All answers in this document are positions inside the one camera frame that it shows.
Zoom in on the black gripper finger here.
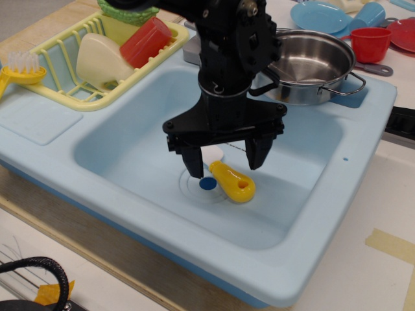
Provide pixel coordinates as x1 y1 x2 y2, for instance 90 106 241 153
245 135 274 170
182 147 204 179

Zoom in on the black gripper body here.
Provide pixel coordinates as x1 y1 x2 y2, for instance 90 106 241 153
163 91 287 154

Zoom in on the yellow handled toy knife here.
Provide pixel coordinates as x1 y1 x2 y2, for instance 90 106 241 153
201 145 256 203

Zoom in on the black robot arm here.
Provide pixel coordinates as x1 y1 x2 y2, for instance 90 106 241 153
112 1 287 178

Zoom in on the stainless steel pot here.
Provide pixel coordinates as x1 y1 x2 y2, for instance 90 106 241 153
254 30 366 106

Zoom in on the grey toy faucet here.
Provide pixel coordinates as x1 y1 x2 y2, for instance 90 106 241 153
182 21 201 65

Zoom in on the light blue toy sink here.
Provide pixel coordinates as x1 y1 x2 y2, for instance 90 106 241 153
1 52 397 306

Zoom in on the red plastic cup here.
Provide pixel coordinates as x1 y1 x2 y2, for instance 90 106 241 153
119 17 172 68

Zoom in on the green toy vegetable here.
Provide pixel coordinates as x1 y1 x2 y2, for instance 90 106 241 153
97 0 160 27

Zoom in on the cream plastic dish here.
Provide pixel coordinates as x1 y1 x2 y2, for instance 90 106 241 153
76 33 135 92

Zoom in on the blue plastic plate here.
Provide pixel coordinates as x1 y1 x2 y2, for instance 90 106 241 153
290 1 352 36

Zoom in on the yellow dish rack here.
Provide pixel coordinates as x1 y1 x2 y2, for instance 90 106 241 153
26 11 189 111

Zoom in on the cream toy item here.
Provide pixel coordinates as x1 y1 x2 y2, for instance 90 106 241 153
327 0 370 14

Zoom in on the beige masking tape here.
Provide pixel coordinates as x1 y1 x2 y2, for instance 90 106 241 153
365 228 414 265

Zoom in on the blue plastic cup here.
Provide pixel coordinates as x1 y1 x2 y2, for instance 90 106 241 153
348 2 386 32

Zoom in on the red plastic plate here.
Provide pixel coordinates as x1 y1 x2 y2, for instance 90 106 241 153
386 19 415 52

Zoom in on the yellow dish brush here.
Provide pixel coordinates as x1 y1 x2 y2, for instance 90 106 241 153
1 51 47 97

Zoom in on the orange tape piece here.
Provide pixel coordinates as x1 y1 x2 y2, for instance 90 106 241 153
34 284 61 306

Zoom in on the black bracket at right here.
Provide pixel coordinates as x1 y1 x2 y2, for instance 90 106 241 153
385 106 415 140

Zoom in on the grey toy utensil handle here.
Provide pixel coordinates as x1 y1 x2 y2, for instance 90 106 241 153
355 62 394 77

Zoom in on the red cup with handle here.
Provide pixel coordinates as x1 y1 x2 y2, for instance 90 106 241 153
340 27 392 63

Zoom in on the black braided cable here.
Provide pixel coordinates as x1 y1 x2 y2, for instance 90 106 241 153
0 256 70 311

